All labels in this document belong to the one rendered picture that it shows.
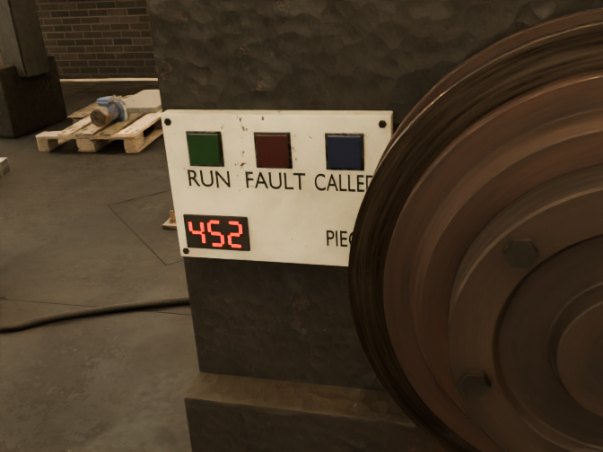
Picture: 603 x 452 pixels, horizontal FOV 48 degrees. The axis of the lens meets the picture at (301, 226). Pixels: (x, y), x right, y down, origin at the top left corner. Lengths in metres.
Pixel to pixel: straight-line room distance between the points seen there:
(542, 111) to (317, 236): 0.32
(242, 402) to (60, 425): 1.54
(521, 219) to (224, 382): 0.54
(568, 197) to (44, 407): 2.17
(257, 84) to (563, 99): 0.34
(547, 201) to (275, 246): 0.38
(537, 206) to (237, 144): 0.37
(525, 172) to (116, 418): 1.96
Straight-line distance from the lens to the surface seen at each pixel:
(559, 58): 0.56
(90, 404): 2.45
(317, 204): 0.76
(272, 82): 0.75
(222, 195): 0.79
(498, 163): 0.55
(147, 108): 5.50
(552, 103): 0.55
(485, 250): 0.52
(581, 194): 0.51
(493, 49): 0.63
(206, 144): 0.77
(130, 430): 2.29
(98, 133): 5.20
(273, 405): 0.89
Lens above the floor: 1.42
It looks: 24 degrees down
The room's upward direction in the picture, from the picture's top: 4 degrees counter-clockwise
